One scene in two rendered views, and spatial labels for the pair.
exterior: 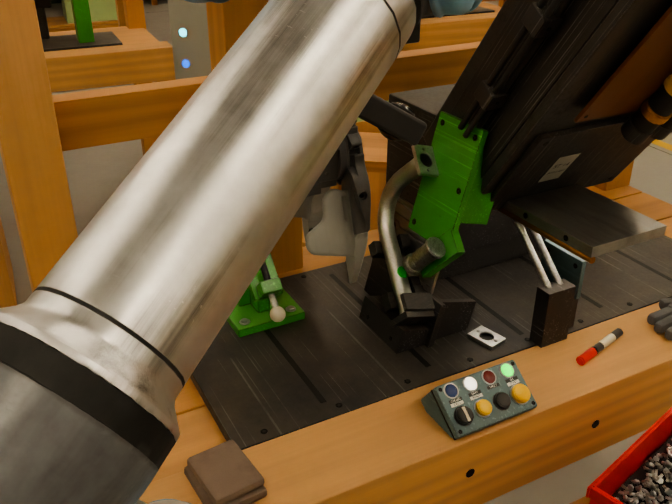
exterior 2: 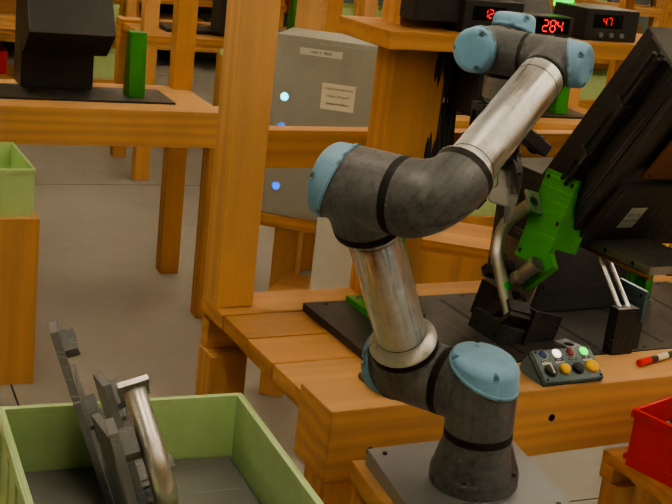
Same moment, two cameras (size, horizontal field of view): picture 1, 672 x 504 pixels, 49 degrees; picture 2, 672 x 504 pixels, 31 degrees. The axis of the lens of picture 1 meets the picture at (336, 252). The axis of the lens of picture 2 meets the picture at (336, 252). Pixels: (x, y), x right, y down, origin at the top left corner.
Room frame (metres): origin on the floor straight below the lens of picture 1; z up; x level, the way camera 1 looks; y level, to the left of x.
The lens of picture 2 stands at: (-1.46, 0.29, 1.81)
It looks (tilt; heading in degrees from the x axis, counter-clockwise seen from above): 17 degrees down; 0
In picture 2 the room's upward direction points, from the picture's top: 7 degrees clockwise
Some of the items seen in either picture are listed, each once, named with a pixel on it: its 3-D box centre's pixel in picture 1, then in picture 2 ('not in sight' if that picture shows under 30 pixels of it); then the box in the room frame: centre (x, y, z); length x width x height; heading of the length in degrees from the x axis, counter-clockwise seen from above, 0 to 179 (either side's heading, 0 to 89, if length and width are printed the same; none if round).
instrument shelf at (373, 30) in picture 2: not in sight; (527, 40); (1.46, -0.12, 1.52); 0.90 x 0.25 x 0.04; 118
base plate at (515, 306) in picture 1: (461, 294); (549, 324); (1.23, -0.25, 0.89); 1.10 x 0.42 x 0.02; 118
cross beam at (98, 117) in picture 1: (369, 79); (484, 148); (1.55, -0.07, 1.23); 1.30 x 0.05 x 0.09; 118
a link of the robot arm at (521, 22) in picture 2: not in sight; (510, 45); (0.63, 0.02, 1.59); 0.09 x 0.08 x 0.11; 148
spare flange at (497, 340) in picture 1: (486, 337); (568, 345); (1.06, -0.26, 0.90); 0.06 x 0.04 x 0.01; 42
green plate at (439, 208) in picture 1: (461, 178); (558, 218); (1.14, -0.21, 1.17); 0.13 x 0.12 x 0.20; 118
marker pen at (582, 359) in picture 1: (600, 346); (656, 358); (1.03, -0.45, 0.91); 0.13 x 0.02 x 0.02; 132
